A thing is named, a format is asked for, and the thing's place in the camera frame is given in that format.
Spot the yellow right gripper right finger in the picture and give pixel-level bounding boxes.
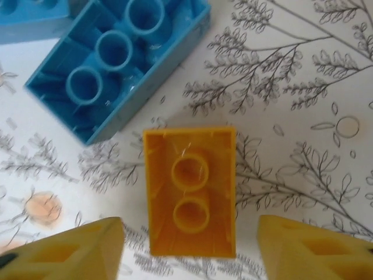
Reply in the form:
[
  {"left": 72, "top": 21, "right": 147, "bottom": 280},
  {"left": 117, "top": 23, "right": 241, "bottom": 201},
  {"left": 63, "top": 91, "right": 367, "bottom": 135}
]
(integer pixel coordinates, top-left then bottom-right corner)
[{"left": 257, "top": 215, "right": 373, "bottom": 280}]

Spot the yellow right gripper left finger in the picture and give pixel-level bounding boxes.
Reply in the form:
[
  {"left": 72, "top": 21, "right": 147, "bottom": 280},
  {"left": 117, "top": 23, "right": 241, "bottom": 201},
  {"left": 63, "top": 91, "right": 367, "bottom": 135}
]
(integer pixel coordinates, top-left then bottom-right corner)
[{"left": 0, "top": 216, "right": 125, "bottom": 280}]

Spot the yellow lego brick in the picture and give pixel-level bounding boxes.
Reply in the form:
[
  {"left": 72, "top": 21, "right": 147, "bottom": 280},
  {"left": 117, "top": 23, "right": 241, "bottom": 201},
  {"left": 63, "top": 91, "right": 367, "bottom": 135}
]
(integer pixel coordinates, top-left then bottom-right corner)
[{"left": 143, "top": 125, "right": 237, "bottom": 259}]

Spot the floral print tablecloth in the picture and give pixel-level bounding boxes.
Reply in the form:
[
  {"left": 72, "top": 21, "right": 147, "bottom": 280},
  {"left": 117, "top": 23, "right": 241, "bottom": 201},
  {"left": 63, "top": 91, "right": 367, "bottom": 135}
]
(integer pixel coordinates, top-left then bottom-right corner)
[{"left": 0, "top": 0, "right": 373, "bottom": 280}]

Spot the blue eight-stud lego brick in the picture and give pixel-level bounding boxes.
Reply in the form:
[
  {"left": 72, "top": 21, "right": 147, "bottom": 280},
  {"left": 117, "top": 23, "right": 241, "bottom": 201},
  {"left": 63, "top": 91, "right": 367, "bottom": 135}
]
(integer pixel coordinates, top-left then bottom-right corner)
[{"left": 0, "top": 0, "right": 72, "bottom": 46}]

